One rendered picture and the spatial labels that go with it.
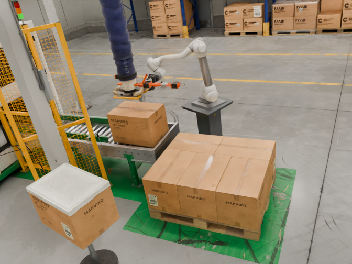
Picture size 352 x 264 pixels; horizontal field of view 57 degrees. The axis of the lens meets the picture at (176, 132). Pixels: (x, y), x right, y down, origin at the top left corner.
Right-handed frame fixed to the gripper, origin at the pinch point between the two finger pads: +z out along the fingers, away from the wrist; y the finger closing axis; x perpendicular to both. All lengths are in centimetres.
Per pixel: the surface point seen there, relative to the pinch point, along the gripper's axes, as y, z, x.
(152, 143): 66, 22, -3
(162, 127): 59, -4, -5
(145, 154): 75, 34, 2
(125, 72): -18.5, 9.6, 21.0
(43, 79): -41, 93, 56
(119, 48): -46, 11, 21
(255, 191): 73, 74, -134
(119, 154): 80, 34, 40
